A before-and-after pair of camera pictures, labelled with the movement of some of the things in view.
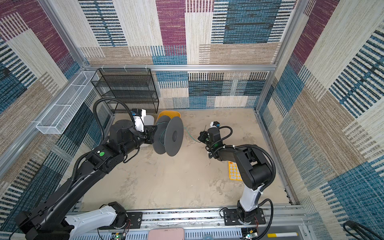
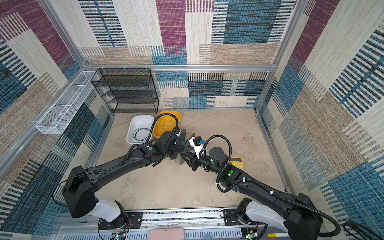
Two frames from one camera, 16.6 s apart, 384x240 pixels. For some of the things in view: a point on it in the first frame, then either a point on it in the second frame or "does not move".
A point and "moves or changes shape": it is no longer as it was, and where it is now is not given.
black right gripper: (203, 134) to (192, 162)
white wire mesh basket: (58, 119) does not move
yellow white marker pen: (282, 234) does not move
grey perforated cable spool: (169, 135) moves or changes shape
